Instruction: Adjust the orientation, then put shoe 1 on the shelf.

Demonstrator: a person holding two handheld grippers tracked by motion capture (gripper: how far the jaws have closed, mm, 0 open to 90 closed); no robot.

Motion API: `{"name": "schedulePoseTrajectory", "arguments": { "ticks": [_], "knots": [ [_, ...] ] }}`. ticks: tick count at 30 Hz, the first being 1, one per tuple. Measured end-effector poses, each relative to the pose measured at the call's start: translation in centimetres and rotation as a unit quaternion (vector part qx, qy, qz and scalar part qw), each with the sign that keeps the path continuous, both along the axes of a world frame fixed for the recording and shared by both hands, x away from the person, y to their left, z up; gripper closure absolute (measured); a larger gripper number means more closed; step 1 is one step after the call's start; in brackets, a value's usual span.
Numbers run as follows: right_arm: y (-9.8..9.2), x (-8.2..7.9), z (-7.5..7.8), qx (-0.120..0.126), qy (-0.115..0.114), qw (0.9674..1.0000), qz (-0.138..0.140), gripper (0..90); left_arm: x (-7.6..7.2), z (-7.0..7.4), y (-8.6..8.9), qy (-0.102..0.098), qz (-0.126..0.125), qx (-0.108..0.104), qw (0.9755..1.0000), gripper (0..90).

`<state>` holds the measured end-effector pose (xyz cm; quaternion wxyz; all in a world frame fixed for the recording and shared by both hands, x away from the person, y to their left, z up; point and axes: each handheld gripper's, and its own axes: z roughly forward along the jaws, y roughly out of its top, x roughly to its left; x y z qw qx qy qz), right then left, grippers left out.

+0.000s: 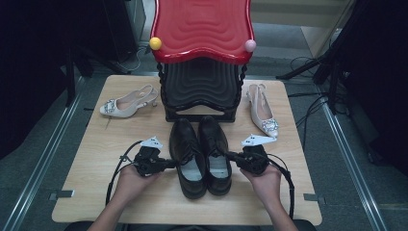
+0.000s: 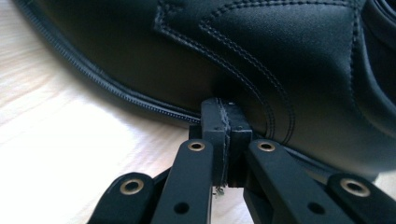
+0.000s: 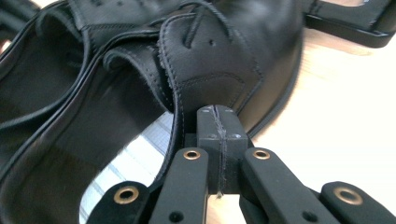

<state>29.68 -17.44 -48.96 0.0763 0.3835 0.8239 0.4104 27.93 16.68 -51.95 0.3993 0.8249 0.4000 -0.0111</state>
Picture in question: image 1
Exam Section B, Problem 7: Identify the pink ball knob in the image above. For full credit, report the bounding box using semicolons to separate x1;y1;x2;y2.
244;38;258;53

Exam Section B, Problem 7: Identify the black cabinet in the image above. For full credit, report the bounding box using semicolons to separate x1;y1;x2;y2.
102;0;145;64

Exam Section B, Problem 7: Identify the black curtain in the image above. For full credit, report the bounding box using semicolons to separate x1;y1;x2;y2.
0;0;70;160
340;0;408;176

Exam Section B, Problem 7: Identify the right hand-held gripper cable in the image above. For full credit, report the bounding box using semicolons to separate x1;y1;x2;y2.
256;152;296;219

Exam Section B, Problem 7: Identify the person's left hand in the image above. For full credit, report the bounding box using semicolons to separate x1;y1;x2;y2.
114;164;162;203

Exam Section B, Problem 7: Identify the black tripod stand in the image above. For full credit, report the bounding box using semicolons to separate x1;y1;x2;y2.
275;41;347;114

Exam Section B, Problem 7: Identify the black floor cable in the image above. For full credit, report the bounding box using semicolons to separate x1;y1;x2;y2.
294;95;325;148
287;91;331;98

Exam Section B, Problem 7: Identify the white slingback heeled shoe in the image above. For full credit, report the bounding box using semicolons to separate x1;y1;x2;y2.
245;83;280;139
99;84;160;118

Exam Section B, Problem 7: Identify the black metal stand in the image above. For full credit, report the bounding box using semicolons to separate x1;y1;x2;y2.
64;44;129;108

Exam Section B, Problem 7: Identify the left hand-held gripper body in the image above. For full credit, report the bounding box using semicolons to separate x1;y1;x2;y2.
133;136;167;177

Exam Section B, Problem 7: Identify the red and black shoe rack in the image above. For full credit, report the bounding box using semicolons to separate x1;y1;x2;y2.
148;0;258;123

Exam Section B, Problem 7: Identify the white cord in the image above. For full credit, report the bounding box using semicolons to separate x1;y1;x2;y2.
116;46;152;73

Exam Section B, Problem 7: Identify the grey table clip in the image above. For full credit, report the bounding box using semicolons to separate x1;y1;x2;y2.
302;192;325;205
48;190;75;202

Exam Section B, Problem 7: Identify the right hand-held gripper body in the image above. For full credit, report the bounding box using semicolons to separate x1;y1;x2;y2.
235;133;277;176

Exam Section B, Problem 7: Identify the person's right hand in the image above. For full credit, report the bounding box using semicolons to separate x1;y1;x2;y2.
240;163;283;208

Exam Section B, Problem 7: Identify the black leather shoe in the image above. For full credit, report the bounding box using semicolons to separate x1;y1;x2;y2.
197;115;233;196
168;117;208;200

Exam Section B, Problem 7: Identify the hand-held gripper cable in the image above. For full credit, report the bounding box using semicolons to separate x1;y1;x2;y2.
256;152;296;219
105;140;143;206

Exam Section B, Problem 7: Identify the left hand-held gripper cable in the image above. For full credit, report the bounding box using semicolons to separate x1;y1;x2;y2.
105;140;143;206

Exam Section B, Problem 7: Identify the yellow ball knob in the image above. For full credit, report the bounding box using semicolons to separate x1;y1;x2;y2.
148;37;163;51

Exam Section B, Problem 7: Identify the metal floor rail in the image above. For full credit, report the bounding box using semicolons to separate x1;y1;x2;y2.
1;76;86;231
319;95;391;231

